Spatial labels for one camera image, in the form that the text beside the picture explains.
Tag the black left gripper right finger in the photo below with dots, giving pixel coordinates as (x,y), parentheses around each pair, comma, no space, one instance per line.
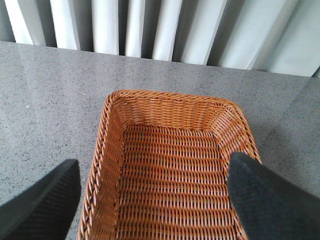
(268,206)

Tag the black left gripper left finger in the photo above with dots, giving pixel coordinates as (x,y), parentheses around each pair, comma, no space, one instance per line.
(45,210)

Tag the brown wicker basket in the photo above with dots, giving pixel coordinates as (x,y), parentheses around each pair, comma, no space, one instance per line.
(160,168)

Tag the white pleated curtain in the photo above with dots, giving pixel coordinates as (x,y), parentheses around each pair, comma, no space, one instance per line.
(277,36)

